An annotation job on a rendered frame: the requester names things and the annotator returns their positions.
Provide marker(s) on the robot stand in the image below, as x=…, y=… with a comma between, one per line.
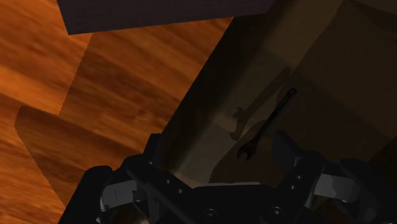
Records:
x=161, y=14

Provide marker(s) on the dark brown table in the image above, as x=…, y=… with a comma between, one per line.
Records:
x=335, y=93

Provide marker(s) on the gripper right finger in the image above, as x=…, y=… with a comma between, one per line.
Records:
x=305, y=173

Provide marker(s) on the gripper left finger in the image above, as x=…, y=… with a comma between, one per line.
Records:
x=145, y=183

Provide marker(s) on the black wrench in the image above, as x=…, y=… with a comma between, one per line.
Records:
x=266, y=125

